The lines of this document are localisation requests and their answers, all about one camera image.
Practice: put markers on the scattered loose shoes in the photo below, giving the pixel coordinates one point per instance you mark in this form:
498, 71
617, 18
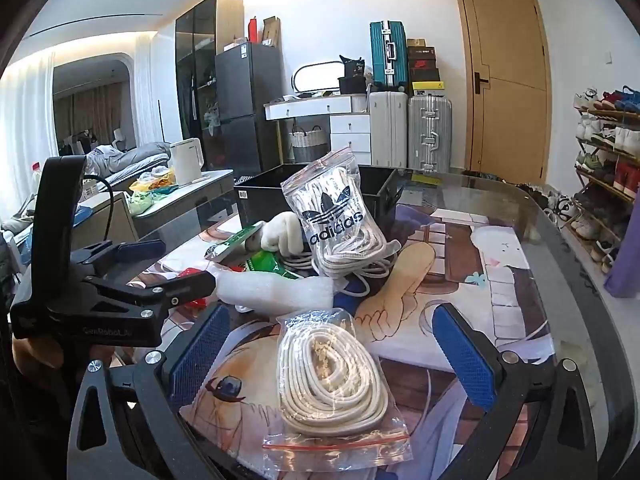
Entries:
555, 202

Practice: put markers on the white dressing desk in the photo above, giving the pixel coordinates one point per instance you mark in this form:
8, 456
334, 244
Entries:
320, 106

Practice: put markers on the silver suitcase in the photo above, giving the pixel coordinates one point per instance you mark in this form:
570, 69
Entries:
430, 130

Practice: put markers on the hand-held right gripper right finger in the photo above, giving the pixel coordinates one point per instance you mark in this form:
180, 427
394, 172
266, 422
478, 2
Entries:
467, 355

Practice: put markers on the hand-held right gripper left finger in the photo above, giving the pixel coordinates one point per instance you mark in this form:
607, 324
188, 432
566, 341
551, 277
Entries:
200, 345

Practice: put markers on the black cardboard box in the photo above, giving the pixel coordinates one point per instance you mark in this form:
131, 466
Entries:
260, 200

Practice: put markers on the rows of assorted shoes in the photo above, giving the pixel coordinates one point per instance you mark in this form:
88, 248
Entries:
622, 140

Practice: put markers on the brown shoebox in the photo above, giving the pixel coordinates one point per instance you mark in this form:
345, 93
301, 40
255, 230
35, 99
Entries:
418, 43

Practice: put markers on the grey side table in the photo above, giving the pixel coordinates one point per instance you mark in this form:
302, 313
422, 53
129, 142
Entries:
200, 195

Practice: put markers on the black bag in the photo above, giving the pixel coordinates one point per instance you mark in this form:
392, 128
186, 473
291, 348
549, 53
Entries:
352, 77

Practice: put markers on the white suitcase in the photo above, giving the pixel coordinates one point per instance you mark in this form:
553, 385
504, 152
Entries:
387, 130

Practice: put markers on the dark grey fridge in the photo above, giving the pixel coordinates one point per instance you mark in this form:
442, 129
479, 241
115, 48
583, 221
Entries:
245, 90

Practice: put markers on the teal suitcase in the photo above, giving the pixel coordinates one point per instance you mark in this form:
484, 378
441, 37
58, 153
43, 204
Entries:
387, 55

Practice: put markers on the grey bedding pile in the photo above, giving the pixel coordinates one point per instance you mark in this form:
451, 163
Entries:
130, 157

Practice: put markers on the dark glass cabinet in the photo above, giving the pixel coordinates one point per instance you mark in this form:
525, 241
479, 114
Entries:
195, 60

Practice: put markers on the green and white packet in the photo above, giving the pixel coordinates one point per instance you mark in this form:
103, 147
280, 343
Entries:
232, 245

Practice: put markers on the white foam wrap piece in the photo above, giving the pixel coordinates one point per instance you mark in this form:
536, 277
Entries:
270, 292

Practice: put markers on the green medicine sachet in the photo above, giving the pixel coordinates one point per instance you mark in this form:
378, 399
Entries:
265, 264

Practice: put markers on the pile of snack packets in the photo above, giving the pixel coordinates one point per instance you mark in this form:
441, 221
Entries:
155, 180

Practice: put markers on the wooden door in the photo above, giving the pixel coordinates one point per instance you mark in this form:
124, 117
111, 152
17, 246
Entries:
505, 35

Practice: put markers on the oval mirror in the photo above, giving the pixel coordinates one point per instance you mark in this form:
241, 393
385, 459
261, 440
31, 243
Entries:
320, 77

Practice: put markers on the clear bag of cream laces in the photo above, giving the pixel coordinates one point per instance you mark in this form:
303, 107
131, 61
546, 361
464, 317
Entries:
325, 385

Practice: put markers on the person's left hand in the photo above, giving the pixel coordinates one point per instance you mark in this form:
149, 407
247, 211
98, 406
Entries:
35, 362

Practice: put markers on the flat cardboard box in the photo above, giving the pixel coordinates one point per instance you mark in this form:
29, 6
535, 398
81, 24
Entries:
272, 30

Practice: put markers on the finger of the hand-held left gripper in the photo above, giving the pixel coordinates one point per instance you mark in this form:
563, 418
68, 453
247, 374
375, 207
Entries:
185, 287
142, 251

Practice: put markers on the wooden shoe rack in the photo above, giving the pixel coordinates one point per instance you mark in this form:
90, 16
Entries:
615, 116

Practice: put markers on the plastic bottle with red cap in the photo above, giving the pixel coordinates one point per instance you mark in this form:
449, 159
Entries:
36, 177

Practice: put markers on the white electric kettle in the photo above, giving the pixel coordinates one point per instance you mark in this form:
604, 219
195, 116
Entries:
186, 162

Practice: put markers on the printed bag of white laces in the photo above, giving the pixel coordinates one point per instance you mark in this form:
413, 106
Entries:
330, 200

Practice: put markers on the woven laundry basket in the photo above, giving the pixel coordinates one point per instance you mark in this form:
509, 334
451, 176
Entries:
309, 145

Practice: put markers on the black and red shoebox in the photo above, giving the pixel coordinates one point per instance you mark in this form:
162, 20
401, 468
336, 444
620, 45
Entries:
424, 64

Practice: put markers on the purple paper bag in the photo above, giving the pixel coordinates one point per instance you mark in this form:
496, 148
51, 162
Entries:
625, 260

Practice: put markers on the red box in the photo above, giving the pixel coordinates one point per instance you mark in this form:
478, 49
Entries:
253, 30

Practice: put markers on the printed cartoon table mat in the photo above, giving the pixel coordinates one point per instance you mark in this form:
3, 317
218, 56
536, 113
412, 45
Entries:
450, 270

